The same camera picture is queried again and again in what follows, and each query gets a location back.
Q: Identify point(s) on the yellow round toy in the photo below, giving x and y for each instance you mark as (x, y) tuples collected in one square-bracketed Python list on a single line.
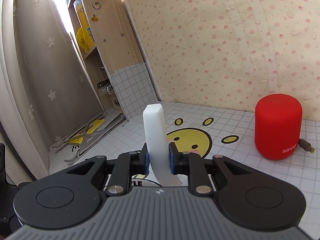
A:
[(83, 41)]

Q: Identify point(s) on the yellow duck bowl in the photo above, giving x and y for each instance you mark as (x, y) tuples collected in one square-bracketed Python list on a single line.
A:
[(138, 183)]

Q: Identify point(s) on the round bear sticker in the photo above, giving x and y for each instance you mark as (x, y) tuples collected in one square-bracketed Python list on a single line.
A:
[(96, 6)]

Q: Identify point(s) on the red cylindrical speaker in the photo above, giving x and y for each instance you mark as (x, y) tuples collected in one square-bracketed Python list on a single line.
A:
[(277, 125)]

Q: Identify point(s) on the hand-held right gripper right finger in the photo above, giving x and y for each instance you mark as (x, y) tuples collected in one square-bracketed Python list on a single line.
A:
[(172, 160)]

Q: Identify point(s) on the tall yellow box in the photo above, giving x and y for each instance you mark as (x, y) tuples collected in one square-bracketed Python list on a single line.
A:
[(83, 17)]

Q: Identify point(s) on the metal clamp hardware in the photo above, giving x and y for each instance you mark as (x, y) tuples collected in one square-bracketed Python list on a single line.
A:
[(105, 87)]

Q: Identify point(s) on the white sponge block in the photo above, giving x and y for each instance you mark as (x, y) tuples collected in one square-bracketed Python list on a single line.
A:
[(156, 135)]

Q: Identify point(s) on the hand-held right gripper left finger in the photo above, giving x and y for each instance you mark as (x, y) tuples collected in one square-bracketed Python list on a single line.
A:
[(147, 160)]

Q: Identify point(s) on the grey flowered curtain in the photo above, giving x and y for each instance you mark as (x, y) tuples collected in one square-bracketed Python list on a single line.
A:
[(37, 67)]

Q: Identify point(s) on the folded metal laptop stand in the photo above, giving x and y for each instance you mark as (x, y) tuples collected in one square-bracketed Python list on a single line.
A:
[(82, 140)]

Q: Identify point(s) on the flat yellow packet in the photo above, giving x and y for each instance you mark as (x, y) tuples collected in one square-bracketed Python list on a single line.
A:
[(96, 125)]

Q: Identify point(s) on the wooden shelf unit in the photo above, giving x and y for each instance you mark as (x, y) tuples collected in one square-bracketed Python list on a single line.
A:
[(112, 30)]

